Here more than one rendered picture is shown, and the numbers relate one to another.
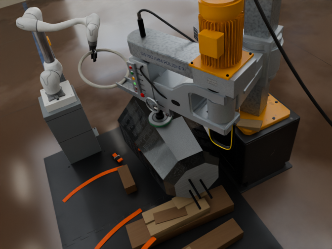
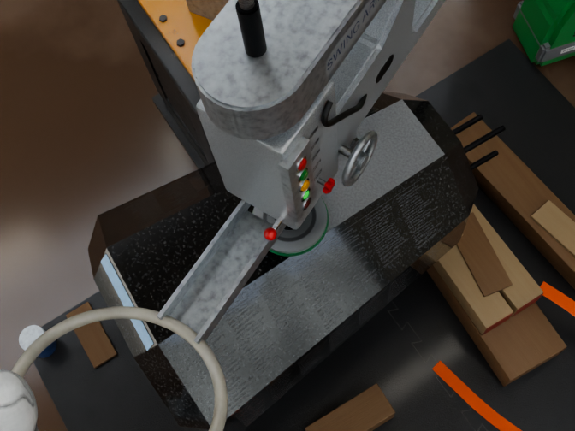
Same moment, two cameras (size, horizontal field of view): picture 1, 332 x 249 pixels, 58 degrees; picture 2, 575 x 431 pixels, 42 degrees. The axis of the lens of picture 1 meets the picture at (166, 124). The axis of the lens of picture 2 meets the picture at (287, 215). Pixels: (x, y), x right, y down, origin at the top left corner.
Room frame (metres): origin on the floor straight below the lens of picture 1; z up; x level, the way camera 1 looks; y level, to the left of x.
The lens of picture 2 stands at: (2.06, 0.86, 2.86)
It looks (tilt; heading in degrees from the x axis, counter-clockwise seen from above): 67 degrees down; 265
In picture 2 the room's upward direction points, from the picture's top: 12 degrees counter-clockwise
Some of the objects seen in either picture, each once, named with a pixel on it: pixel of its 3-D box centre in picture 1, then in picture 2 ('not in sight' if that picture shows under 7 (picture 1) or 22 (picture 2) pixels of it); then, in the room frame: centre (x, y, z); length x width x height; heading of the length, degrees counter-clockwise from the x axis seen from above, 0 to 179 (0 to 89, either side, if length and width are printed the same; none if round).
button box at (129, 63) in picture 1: (135, 77); (298, 181); (1.97, 0.17, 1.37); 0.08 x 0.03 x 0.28; 42
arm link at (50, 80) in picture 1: (49, 81); not in sight; (2.64, 1.09, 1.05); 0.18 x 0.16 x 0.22; 175
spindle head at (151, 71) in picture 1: (159, 80); (293, 117); (1.93, -0.01, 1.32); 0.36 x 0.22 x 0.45; 42
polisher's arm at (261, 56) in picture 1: (248, 66); not in sight; (1.83, -0.70, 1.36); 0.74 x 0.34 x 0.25; 138
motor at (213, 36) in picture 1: (219, 31); not in sight; (1.49, -0.39, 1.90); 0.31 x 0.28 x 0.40; 132
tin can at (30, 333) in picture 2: not in sight; (38, 341); (3.02, -0.08, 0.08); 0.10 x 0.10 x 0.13
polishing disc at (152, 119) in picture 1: (160, 116); (289, 217); (1.99, 0.04, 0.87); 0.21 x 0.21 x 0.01
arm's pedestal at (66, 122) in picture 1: (71, 125); not in sight; (2.63, 1.09, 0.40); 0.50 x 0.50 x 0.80; 18
